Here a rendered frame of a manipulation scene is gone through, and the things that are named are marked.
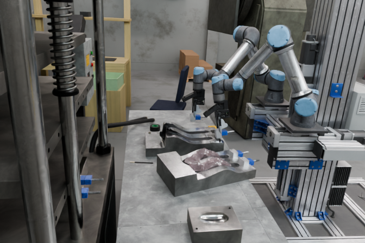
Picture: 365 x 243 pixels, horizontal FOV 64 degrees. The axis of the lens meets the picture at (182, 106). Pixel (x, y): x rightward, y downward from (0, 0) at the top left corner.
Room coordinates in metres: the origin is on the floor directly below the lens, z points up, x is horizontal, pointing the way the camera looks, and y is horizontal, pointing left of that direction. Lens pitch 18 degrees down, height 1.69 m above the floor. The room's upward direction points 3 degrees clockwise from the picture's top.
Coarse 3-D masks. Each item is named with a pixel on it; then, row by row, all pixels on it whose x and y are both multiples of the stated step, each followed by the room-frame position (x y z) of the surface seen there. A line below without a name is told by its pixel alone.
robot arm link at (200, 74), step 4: (196, 68) 2.03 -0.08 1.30; (200, 68) 2.03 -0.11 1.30; (196, 72) 2.03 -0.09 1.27; (200, 72) 2.02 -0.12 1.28; (204, 72) 2.05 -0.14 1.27; (196, 76) 2.03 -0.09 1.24; (200, 76) 2.02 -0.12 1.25; (204, 76) 2.04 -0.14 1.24; (196, 80) 2.02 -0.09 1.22; (200, 80) 2.02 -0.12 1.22
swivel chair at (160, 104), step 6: (186, 66) 3.92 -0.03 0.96; (186, 72) 3.80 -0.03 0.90; (180, 78) 3.64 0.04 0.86; (186, 78) 3.94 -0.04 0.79; (180, 84) 3.64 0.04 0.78; (180, 90) 3.64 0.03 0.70; (180, 96) 3.67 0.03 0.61; (156, 102) 3.82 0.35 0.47; (162, 102) 3.83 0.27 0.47; (168, 102) 3.84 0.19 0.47; (174, 102) 3.86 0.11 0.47; (180, 102) 3.87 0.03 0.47; (150, 108) 3.55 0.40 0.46; (156, 108) 3.55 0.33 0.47; (162, 108) 3.56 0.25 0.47; (168, 108) 3.57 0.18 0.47; (174, 108) 3.58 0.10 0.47; (180, 108) 3.59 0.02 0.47
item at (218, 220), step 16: (192, 208) 1.07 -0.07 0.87; (208, 208) 1.08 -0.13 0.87; (224, 208) 1.08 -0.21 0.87; (192, 224) 0.97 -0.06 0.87; (208, 224) 0.98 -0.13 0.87; (224, 224) 0.98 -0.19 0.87; (240, 224) 0.99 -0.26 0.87; (192, 240) 0.94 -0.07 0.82; (208, 240) 0.94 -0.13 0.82; (224, 240) 0.95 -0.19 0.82; (240, 240) 0.96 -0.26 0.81
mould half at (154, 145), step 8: (168, 128) 1.81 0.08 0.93; (184, 128) 1.93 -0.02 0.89; (192, 128) 1.95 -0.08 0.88; (200, 128) 1.95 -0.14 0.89; (208, 128) 1.95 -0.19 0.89; (152, 136) 1.83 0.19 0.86; (168, 136) 1.68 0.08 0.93; (176, 136) 1.69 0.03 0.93; (192, 136) 1.81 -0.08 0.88; (200, 136) 1.81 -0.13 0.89; (208, 136) 1.81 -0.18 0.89; (152, 144) 1.70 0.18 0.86; (160, 144) 1.71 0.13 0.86; (168, 144) 1.67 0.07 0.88; (176, 144) 1.67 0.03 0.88; (184, 144) 1.68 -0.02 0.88; (192, 144) 1.69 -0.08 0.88; (200, 144) 1.70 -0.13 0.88; (208, 144) 1.71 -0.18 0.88; (216, 144) 1.71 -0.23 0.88; (152, 152) 1.65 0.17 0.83; (160, 152) 1.66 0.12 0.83; (184, 152) 1.68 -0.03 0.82
